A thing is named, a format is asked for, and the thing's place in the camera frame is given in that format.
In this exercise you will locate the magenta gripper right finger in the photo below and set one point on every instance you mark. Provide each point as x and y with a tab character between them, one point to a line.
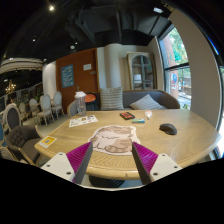
144	159

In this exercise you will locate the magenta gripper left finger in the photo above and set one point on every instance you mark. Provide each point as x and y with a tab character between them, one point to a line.
79	159

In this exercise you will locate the cat-shaped mouse pad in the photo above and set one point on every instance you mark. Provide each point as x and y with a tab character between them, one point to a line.
114	139

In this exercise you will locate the dark grey computer mouse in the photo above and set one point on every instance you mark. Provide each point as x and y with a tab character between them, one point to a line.
168	128

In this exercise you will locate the yellow square table sticker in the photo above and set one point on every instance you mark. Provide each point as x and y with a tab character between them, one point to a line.
47	141

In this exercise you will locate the white printed menu sheet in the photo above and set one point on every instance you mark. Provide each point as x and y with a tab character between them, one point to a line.
82	121

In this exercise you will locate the teal white small tube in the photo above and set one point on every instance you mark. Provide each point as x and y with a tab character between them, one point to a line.
138	120

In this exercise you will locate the small white round object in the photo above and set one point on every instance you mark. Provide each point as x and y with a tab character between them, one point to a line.
148	114

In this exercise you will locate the black red card box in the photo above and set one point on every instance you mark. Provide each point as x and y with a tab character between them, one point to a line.
127	116

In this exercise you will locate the grey chair behind table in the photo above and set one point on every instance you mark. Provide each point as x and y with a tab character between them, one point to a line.
72	109

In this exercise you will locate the dark grey tufted armchair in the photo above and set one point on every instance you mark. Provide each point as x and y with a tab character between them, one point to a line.
21	142

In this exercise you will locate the grey striped flat cushion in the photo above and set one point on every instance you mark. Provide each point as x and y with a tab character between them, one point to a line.
146	103

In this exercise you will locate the clear plastic water bottle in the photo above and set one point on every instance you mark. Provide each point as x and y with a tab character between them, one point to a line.
81	104

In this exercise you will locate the round orange side table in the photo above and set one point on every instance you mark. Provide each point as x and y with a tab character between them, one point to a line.
90	98

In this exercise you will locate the grey upholstered sofa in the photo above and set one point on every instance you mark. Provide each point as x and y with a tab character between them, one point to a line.
161	97

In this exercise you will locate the white dining chair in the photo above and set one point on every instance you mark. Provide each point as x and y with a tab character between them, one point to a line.
46	109

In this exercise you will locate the striped square cushion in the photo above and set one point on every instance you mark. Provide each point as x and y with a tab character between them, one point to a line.
111	98

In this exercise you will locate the arched wooden glass cabinet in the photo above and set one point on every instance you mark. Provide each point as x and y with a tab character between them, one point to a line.
142	71

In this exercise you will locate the large glass window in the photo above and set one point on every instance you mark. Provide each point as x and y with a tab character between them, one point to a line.
177	72

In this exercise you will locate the blue wall poster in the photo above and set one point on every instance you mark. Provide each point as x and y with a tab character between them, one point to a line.
67	76

